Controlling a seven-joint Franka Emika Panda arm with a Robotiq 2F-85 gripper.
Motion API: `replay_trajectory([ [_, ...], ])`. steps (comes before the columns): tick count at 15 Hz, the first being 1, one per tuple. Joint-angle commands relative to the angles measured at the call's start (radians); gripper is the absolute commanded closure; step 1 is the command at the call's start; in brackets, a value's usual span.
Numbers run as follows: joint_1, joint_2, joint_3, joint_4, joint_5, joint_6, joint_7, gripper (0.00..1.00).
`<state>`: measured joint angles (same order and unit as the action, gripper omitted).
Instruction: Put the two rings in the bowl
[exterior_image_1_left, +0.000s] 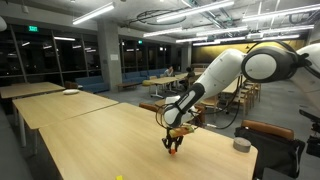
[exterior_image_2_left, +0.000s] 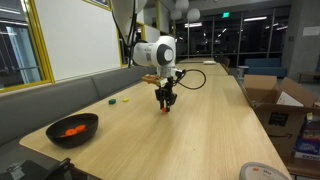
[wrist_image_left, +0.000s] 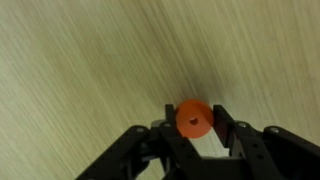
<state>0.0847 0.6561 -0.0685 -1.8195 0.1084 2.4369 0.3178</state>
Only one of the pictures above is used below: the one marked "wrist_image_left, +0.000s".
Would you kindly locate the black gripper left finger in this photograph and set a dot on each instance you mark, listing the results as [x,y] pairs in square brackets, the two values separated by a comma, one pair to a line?
[170,146]

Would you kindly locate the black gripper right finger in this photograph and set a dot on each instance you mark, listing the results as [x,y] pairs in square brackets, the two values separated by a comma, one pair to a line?
[253,150]

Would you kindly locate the orange cylindrical block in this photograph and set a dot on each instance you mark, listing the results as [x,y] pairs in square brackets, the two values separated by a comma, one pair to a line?
[186,115]

